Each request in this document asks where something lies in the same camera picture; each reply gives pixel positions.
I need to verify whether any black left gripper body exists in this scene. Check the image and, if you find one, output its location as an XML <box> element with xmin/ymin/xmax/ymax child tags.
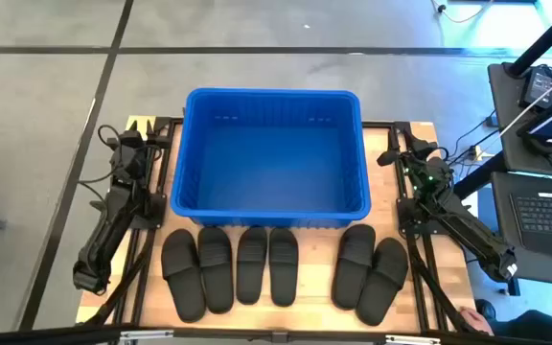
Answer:
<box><xmin>111</xmin><ymin>132</ymin><xmax>172</xmax><ymax>181</ymax></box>

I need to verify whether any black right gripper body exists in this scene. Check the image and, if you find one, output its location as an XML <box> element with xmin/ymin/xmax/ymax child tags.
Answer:
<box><xmin>399</xmin><ymin>152</ymin><xmax>454</xmax><ymax>193</ymax></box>

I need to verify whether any blue plastic bin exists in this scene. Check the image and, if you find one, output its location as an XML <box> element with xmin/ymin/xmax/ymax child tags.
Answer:
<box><xmin>170</xmin><ymin>87</ymin><xmax>372</xmax><ymax>229</ymax></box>

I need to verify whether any black rubber slide sandal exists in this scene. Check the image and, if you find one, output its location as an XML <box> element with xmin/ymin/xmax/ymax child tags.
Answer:
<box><xmin>268</xmin><ymin>227</ymin><xmax>300</xmax><ymax>308</ymax></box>
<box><xmin>235</xmin><ymin>226</ymin><xmax>268</xmax><ymax>306</ymax></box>
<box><xmin>196</xmin><ymin>226</ymin><xmax>235</xmax><ymax>315</ymax></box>
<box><xmin>160</xmin><ymin>228</ymin><xmax>207</xmax><ymax>324</ymax></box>
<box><xmin>331</xmin><ymin>223</ymin><xmax>377</xmax><ymax>311</ymax></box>
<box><xmin>355</xmin><ymin>237</ymin><xmax>409</xmax><ymax>327</ymax></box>

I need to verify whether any short black metal pole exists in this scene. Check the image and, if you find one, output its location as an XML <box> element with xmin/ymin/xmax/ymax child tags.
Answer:
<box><xmin>451</xmin><ymin>151</ymin><xmax>508</xmax><ymax>200</ymax></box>

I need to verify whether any white paper on floor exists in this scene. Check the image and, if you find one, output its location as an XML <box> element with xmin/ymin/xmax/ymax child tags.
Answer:
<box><xmin>461</xmin><ymin>191</ymin><xmax>479</xmax><ymax>213</ymax></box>

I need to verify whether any black desk with monitor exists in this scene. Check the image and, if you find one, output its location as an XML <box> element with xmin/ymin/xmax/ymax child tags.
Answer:
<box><xmin>488</xmin><ymin>61</ymin><xmax>552</xmax><ymax>179</ymax></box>

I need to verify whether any black desk with laptop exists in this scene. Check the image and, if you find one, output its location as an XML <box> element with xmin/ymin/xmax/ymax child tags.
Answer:
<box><xmin>490</xmin><ymin>171</ymin><xmax>552</xmax><ymax>297</ymax></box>

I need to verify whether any black power adapter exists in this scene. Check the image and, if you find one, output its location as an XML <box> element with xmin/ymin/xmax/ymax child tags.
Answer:
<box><xmin>519</xmin><ymin>65</ymin><xmax>552</xmax><ymax>109</ymax></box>

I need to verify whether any black laptop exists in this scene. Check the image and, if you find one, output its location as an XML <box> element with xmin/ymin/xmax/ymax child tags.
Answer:
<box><xmin>509</xmin><ymin>190</ymin><xmax>552</xmax><ymax>263</ymax></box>

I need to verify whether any person's shoe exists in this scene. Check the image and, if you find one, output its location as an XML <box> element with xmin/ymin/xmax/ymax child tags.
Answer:
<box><xmin>474</xmin><ymin>298</ymin><xmax>498</xmax><ymax>321</ymax></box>

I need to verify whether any person's hand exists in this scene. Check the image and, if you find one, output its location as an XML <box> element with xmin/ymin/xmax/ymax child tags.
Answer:
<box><xmin>458</xmin><ymin>306</ymin><xmax>495</xmax><ymax>335</ymax></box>

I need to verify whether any long black metal pole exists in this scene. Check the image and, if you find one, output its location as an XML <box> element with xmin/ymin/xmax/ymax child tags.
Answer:
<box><xmin>508</xmin><ymin>0</ymin><xmax>552</xmax><ymax>78</ymax></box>

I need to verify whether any black crossbeam with silver brackets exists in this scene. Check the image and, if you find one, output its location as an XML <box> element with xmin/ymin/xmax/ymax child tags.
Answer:
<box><xmin>0</xmin><ymin>324</ymin><xmax>552</xmax><ymax>345</ymax></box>

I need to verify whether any black aluminium rig frame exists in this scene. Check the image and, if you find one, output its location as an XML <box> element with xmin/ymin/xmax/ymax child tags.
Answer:
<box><xmin>78</xmin><ymin>116</ymin><xmax>486</xmax><ymax>334</ymax></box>

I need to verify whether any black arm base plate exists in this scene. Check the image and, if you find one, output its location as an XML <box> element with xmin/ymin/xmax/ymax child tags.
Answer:
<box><xmin>129</xmin><ymin>193</ymin><xmax>168</xmax><ymax>230</ymax></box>
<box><xmin>397</xmin><ymin>196</ymin><xmax>449</xmax><ymax>236</ymax></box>

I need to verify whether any yellow extension cable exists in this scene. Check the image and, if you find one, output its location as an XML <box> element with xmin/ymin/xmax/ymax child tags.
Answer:
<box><xmin>430</xmin><ymin>0</ymin><xmax>495</xmax><ymax>24</ymax></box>

